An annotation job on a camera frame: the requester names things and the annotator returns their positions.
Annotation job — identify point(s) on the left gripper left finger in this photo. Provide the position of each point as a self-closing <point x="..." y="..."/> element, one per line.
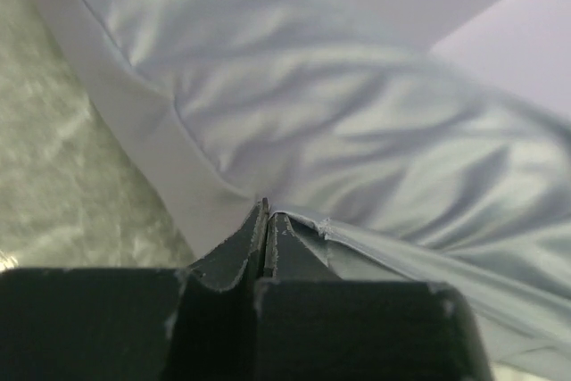
<point x="188" y="323"/>

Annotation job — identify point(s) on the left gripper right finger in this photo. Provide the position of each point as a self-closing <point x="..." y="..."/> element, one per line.
<point x="313" y="325"/>

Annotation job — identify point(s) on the grey pillowcase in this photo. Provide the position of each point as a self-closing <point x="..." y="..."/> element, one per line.
<point x="384" y="149"/>

